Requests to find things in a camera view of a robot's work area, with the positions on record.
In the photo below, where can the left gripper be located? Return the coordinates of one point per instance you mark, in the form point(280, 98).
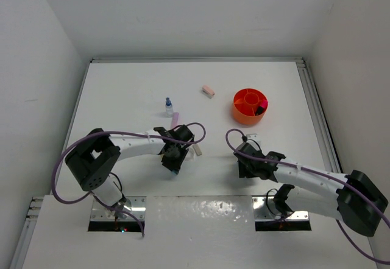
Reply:
point(175, 165)

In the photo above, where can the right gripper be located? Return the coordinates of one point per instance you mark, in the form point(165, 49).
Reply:
point(243, 172)

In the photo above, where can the pink highlighter marker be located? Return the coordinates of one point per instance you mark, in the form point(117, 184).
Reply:
point(262, 106)

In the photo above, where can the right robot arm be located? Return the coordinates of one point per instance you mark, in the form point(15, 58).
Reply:
point(351, 198)

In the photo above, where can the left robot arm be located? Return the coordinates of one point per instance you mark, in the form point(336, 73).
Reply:
point(92, 161)

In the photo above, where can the clear tape roll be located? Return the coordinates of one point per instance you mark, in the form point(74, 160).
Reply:
point(190, 155)

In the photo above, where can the grey rectangular eraser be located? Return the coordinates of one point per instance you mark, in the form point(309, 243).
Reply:
point(197, 150)

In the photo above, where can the light pink highlighter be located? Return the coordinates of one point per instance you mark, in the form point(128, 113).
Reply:
point(175, 119)

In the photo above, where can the small blue-capped clear bottle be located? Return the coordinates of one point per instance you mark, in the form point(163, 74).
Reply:
point(169, 107)

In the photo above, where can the orange round divided container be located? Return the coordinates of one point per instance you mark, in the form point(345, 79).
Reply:
point(245, 103)

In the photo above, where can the pink mini stapler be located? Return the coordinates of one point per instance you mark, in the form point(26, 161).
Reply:
point(208, 91)

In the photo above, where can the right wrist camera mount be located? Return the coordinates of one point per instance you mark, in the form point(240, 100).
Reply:
point(252, 136)

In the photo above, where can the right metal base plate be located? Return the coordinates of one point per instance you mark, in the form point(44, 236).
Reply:
point(264, 210)

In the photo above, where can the metal base plate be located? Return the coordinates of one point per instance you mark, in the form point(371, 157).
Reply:
point(134, 205)
point(264, 210)

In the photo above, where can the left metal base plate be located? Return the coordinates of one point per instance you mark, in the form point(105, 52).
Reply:
point(134, 205)

